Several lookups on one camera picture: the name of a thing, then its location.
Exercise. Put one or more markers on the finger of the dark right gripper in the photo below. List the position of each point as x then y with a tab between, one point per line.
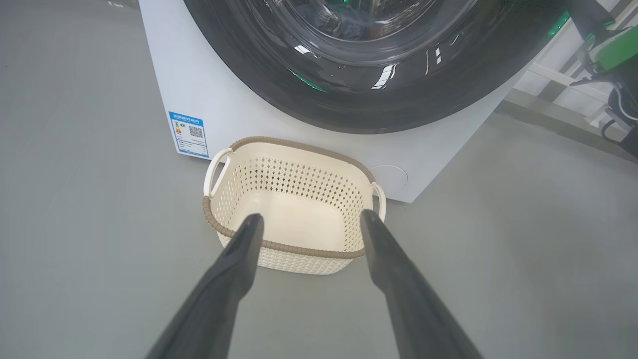
590	20

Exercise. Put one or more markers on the cream perforated laundry basket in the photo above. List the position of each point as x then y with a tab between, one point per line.
299	174

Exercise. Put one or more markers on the black round glass door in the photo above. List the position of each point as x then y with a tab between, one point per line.
359	104

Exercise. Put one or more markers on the blue energy label sticker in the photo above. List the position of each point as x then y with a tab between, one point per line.
189	133

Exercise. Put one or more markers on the white front-load washing machine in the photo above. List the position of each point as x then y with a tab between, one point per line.
224	99

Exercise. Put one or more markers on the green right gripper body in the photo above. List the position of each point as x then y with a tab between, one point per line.
620	50

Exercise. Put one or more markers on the round white filter cover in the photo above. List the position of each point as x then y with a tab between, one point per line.
390	177

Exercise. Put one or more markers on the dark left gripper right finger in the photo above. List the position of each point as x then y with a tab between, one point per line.
408	299

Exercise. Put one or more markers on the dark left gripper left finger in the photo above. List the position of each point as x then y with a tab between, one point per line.
214	299

